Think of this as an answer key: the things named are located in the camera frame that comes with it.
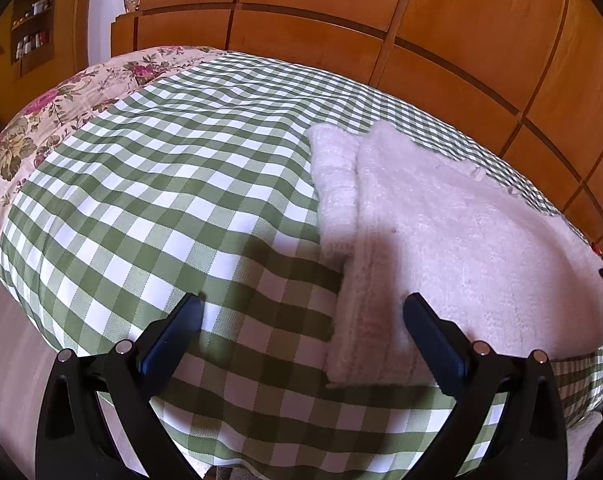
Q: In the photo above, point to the green checkered blanket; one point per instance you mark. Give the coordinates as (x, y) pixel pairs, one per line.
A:
(156, 185)

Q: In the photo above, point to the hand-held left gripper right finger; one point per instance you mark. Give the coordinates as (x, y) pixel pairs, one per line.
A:
(431, 342)

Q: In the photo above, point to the wooden shelf cabinet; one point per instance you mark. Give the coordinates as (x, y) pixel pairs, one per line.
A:
(66, 60)

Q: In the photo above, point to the shelf of small bottles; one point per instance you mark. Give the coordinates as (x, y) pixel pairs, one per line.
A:
(31, 25)

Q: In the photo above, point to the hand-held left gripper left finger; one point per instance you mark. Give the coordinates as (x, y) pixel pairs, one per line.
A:
(159, 355)

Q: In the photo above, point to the beige fluffy blanket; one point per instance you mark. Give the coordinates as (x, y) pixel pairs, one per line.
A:
(584, 445)

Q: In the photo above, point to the floral bedspread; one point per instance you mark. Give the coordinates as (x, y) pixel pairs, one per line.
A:
(56, 105)

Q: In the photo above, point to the wooden wardrobe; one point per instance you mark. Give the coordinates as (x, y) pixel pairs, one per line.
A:
(431, 25)

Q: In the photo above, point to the white towel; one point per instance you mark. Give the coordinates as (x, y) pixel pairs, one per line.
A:
(456, 240)

